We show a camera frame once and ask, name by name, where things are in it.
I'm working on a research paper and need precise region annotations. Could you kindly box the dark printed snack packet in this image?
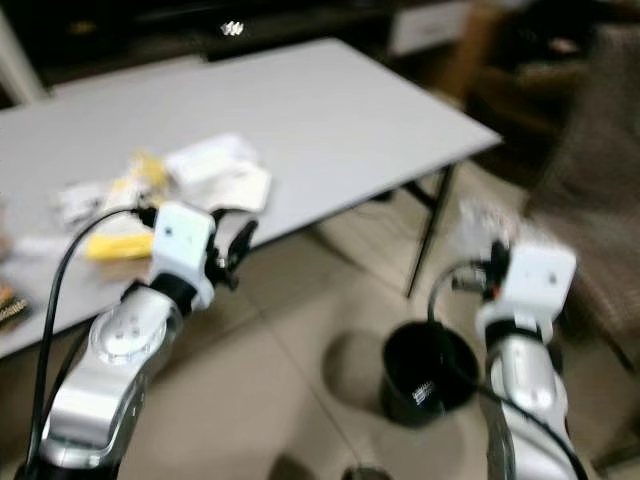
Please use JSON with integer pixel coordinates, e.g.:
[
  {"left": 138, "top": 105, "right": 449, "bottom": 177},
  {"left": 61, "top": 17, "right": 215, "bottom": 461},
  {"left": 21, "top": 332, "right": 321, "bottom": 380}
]
[{"left": 0, "top": 284, "right": 30, "bottom": 328}]

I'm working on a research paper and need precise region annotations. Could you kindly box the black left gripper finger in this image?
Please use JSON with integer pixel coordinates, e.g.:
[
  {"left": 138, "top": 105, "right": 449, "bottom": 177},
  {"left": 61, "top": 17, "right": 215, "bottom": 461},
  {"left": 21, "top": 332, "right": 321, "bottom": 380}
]
[{"left": 228, "top": 219, "right": 259, "bottom": 269}]

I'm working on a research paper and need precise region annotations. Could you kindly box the clear plastic wrapper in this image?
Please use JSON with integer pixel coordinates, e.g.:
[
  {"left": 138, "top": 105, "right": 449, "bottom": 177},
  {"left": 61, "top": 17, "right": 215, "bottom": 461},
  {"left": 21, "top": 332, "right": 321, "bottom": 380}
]
[{"left": 453, "top": 197, "right": 533, "bottom": 261}]

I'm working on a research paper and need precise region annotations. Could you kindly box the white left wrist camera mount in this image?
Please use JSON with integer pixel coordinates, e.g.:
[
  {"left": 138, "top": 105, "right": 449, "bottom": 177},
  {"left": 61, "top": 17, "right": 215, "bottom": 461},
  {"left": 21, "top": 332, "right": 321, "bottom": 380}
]
[{"left": 148, "top": 202, "right": 218, "bottom": 288}]

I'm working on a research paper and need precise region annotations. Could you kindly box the yellow snack packet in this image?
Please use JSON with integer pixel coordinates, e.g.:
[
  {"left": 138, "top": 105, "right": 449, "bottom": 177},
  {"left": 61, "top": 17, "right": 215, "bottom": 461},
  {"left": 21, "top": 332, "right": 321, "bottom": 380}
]
[{"left": 84, "top": 152, "right": 163, "bottom": 263}]

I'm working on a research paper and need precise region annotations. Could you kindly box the flat white paper strip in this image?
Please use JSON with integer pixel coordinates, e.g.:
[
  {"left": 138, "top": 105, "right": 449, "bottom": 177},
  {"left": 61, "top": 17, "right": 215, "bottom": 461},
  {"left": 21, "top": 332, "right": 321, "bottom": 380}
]
[{"left": 5, "top": 234, "right": 73, "bottom": 260}]

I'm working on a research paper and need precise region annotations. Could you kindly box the white slanted post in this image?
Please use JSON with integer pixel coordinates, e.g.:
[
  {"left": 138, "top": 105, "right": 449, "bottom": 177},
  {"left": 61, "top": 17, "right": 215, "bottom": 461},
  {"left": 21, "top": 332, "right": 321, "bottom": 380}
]
[{"left": 0, "top": 15, "right": 53, "bottom": 108}]

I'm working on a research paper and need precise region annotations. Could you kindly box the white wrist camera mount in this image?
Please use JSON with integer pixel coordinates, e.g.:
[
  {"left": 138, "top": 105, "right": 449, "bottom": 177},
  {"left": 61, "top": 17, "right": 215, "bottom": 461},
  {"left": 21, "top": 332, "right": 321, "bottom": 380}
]
[
  {"left": 148, "top": 202, "right": 218, "bottom": 288},
  {"left": 498, "top": 242, "right": 579, "bottom": 323}
]

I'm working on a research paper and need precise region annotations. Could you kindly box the white folding table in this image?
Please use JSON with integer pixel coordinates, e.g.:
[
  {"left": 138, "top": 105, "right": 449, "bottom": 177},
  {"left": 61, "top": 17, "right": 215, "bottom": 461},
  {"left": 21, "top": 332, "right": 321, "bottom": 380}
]
[{"left": 0, "top": 37, "right": 504, "bottom": 358}]

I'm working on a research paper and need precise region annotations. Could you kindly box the small white crumpled wrapper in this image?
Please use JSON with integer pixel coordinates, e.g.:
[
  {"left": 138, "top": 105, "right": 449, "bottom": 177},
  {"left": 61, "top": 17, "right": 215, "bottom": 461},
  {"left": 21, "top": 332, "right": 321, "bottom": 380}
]
[{"left": 58, "top": 180, "right": 108, "bottom": 228}]

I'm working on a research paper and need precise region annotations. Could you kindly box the dark low cabinet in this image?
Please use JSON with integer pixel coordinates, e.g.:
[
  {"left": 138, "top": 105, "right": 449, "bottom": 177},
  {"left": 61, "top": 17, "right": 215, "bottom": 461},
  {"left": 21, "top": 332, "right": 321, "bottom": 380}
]
[{"left": 8, "top": 0, "right": 401, "bottom": 86}]

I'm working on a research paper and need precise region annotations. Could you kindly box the black round rubbish bin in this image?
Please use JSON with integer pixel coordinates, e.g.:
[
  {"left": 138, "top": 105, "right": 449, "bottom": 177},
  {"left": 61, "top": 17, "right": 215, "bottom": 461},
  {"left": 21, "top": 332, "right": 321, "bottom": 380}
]
[{"left": 379, "top": 320, "right": 480, "bottom": 430}]

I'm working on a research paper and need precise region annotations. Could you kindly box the brown fabric chair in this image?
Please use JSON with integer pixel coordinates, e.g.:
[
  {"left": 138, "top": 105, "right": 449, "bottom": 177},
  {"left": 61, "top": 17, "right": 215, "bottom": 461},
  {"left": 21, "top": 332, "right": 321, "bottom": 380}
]
[{"left": 525, "top": 22, "right": 640, "bottom": 336}]

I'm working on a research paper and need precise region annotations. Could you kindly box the white box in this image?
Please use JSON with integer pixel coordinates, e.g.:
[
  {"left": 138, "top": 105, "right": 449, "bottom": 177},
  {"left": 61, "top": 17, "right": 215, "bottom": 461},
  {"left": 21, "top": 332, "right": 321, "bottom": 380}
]
[{"left": 388, "top": 0, "right": 473, "bottom": 58}]

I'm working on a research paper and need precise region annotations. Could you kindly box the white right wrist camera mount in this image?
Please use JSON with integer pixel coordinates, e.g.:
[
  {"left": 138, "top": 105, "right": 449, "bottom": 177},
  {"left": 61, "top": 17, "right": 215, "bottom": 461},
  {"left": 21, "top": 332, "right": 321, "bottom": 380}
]
[{"left": 498, "top": 242, "right": 579, "bottom": 323}]

